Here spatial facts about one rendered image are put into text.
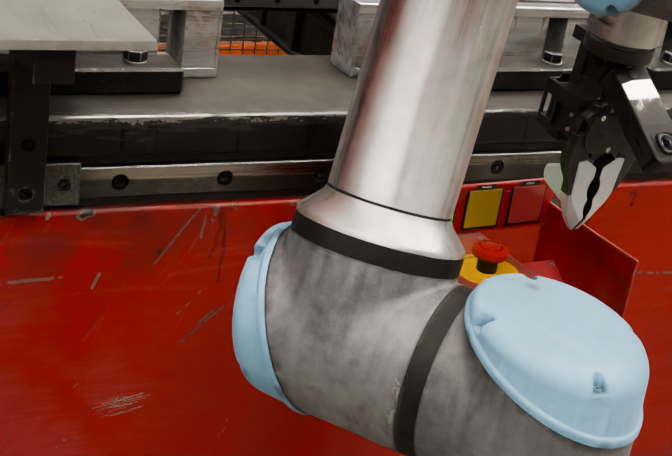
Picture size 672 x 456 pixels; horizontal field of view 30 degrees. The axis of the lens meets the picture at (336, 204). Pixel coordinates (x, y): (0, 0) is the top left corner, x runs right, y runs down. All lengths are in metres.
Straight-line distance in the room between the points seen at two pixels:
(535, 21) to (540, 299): 0.93
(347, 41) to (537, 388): 0.91
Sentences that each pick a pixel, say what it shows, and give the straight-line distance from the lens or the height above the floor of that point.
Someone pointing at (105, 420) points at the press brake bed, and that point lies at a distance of 1.53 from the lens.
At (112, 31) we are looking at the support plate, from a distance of 1.20.
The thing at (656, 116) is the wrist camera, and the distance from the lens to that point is 1.29.
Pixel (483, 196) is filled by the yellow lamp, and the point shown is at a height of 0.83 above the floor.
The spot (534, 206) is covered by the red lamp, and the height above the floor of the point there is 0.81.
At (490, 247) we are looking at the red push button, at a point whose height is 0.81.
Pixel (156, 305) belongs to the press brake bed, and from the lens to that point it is 1.46.
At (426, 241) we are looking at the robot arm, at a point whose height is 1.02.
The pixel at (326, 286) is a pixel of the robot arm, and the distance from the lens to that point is 0.78.
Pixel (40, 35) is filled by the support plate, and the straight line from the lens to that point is 1.17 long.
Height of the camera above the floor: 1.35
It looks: 23 degrees down
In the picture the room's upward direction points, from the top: 9 degrees clockwise
